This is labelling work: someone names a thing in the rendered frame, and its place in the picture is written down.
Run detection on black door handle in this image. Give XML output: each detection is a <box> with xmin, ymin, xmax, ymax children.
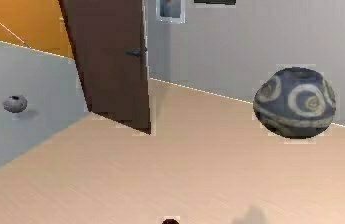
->
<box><xmin>124</xmin><ymin>47</ymin><xmax>148</xmax><ymax>58</ymax></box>

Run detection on dark brown room door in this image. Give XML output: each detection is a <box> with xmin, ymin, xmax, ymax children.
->
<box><xmin>57</xmin><ymin>0</ymin><xmax>152</xmax><ymax>136</ymax></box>

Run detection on blue vase with pale swirls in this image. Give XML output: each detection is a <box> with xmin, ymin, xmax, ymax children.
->
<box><xmin>252</xmin><ymin>66</ymin><xmax>337</xmax><ymax>140</ymax></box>

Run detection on small grey round pot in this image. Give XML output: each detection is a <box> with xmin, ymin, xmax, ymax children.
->
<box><xmin>2</xmin><ymin>94</ymin><xmax>28</xmax><ymax>114</ymax></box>

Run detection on white framed wall picture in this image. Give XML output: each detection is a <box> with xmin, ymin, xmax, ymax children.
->
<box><xmin>155</xmin><ymin>0</ymin><xmax>186</xmax><ymax>24</ymax></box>

